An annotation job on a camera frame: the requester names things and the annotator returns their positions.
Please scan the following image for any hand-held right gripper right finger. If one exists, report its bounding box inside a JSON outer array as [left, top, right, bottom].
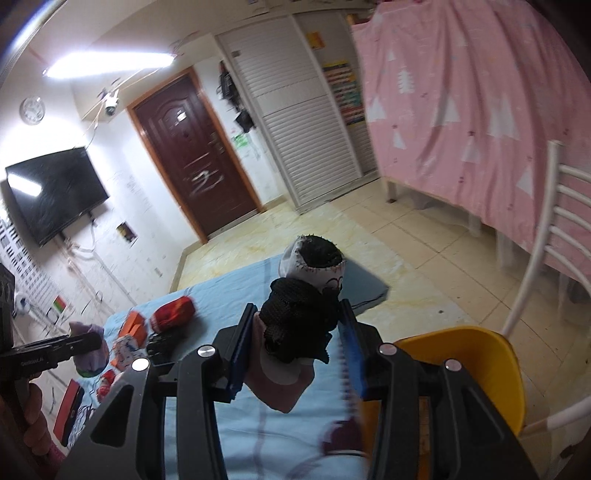
[[338, 299, 541, 480]]

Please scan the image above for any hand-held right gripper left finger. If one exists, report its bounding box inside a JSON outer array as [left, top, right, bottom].
[[55, 302, 259, 480]]

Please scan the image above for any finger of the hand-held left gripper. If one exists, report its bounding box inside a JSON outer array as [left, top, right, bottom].
[[44, 331, 103, 366]]

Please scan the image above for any white printed wrapper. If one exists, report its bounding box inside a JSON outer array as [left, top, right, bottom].
[[110, 336, 149, 372]]

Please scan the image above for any black and white sock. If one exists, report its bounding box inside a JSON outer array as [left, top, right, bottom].
[[242, 234, 348, 414]]

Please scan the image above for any person's left forearm pink sleeve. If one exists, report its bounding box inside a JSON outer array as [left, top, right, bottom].
[[42, 442, 69, 474]]

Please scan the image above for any person's left hand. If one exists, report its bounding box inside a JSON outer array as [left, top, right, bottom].
[[21, 383, 49, 448]]

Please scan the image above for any purple cloth bundle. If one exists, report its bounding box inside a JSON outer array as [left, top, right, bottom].
[[69, 323, 110, 378]]

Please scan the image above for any red white small wrapper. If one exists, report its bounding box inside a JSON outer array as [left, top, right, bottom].
[[96, 369, 117, 401]]

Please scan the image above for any orange cardboard box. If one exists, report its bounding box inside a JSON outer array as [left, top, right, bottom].
[[118, 311, 147, 343]]

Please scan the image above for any red flat box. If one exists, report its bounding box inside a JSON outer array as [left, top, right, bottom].
[[52, 380, 86, 448]]

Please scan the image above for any light blue bed sheet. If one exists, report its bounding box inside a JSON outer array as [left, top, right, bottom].
[[65, 256, 393, 480]]

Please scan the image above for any black ribbed object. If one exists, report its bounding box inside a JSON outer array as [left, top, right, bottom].
[[146, 332, 180, 366]]

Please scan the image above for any white chair with yellow seat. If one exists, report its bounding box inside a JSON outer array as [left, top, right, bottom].
[[394, 140, 591, 441]]

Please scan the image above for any black flat television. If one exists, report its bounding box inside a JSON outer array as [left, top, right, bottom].
[[5, 146, 110, 248]]

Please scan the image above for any dark red door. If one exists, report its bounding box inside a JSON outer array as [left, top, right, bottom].
[[126, 66, 265, 244]]

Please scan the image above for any white louvred wardrobe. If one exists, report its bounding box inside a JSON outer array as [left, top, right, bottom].
[[215, 11, 385, 215]]

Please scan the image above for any pink printed curtain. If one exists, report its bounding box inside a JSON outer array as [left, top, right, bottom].
[[350, 0, 591, 296]]

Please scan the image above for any ceiling tube light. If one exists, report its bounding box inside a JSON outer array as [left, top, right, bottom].
[[43, 43, 179, 79]]

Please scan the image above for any white grid wall poster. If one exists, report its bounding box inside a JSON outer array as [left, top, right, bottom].
[[0, 216, 64, 325]]

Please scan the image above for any round white wall clock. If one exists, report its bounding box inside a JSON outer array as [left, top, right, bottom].
[[19, 95, 46, 126]]

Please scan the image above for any white security camera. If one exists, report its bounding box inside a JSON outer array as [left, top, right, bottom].
[[102, 89, 122, 120]]

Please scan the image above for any colourful wall chart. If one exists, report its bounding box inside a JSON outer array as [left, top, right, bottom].
[[322, 62, 366, 126]]

